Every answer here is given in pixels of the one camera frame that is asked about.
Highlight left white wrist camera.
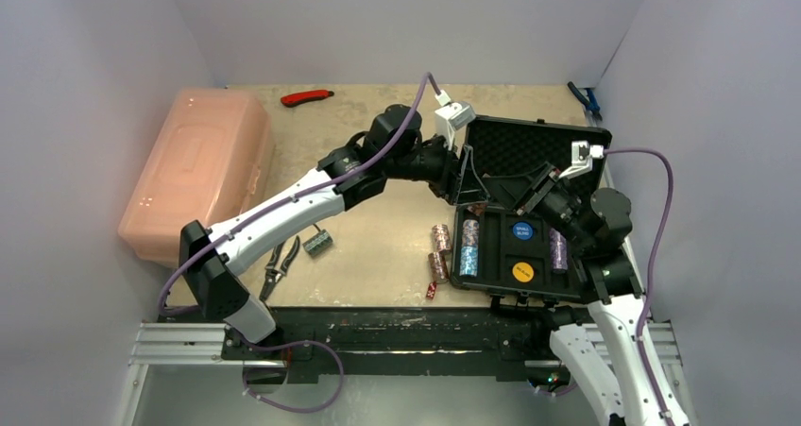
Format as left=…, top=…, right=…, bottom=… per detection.
left=435, top=90, right=476, bottom=149

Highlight purple chip stack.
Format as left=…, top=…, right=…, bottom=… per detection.
left=549, top=229, right=569, bottom=273

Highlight green terminal block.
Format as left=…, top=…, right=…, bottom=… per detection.
left=302, top=230, right=333, bottom=258

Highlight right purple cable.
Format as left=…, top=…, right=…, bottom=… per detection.
left=535, top=146, right=677, bottom=426

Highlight red dice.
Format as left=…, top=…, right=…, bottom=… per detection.
left=426, top=281, right=437, bottom=300

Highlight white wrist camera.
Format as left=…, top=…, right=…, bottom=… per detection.
left=435, top=90, right=476, bottom=149
left=559, top=141, right=605, bottom=179

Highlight black poker set case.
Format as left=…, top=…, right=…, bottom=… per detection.
left=450, top=116, right=612, bottom=302

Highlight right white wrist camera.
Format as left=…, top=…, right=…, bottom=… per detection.
left=559, top=141, right=605, bottom=179

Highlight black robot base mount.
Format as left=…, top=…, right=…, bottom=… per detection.
left=213, top=303, right=588, bottom=392

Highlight red utility knife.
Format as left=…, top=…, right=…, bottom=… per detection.
left=280, top=89, right=335, bottom=109

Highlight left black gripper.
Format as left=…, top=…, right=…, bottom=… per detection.
left=384, top=130, right=490, bottom=205

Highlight aluminium frame rail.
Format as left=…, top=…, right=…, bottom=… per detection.
left=114, top=320, right=699, bottom=426

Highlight blue small blind button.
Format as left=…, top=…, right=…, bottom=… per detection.
left=512, top=221, right=536, bottom=241

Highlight pink translucent storage box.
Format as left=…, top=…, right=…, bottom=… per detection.
left=118, top=88, right=276, bottom=268

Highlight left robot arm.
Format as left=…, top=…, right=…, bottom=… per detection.
left=179, top=102, right=476, bottom=359

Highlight blue handled pliers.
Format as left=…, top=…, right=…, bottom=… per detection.
left=567, top=81, right=603, bottom=122

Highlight brown black chip stack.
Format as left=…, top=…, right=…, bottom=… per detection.
left=427, top=252, right=450, bottom=284

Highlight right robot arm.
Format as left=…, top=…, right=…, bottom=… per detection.
left=484, top=164, right=691, bottom=425

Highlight blue chip stack in case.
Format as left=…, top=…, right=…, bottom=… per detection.
left=459, top=218, right=479, bottom=277

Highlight black handled pliers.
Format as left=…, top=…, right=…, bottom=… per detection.
left=259, top=236, right=300, bottom=302

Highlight orange black chip stack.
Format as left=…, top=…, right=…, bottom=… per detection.
left=467, top=202, right=488, bottom=216

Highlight yellow big blind button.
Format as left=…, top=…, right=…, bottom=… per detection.
left=512, top=262, right=536, bottom=283

